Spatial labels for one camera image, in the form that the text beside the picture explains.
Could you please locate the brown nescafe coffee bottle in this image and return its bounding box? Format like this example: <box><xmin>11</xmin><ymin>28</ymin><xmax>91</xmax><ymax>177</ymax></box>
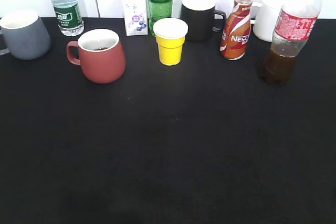
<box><xmin>219</xmin><ymin>0</ymin><xmax>253</xmax><ymax>60</ymax></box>

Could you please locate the white milk carton blueberry print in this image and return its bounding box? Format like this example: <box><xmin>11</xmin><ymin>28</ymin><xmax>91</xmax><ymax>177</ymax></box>
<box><xmin>122</xmin><ymin>0</ymin><xmax>148</xmax><ymax>36</ymax></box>

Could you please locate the red ceramic mug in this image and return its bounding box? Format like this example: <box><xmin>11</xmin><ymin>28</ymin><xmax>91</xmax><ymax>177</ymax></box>
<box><xmin>66</xmin><ymin>28</ymin><xmax>126</xmax><ymax>84</ymax></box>

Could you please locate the clear water bottle green label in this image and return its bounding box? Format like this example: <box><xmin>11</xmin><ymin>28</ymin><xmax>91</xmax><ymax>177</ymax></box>
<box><xmin>51</xmin><ymin>0</ymin><xmax>84</xmax><ymax>37</ymax></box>

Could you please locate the cola bottle red label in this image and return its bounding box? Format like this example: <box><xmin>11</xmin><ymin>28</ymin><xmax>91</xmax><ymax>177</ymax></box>
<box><xmin>262</xmin><ymin>0</ymin><xmax>322</xmax><ymax>84</ymax></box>

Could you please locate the white ceramic mug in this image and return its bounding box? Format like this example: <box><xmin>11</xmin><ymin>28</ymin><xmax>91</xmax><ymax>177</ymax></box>
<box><xmin>250</xmin><ymin>0</ymin><xmax>283</xmax><ymax>42</ymax></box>

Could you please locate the grey ceramic mug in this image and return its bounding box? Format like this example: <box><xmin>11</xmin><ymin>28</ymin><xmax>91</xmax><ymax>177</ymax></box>
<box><xmin>1</xmin><ymin>9</ymin><xmax>51</xmax><ymax>60</ymax></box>

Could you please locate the black ceramic mug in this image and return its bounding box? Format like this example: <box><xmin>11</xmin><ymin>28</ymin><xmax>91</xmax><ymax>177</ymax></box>
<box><xmin>180</xmin><ymin>0</ymin><xmax>227</xmax><ymax>42</ymax></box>

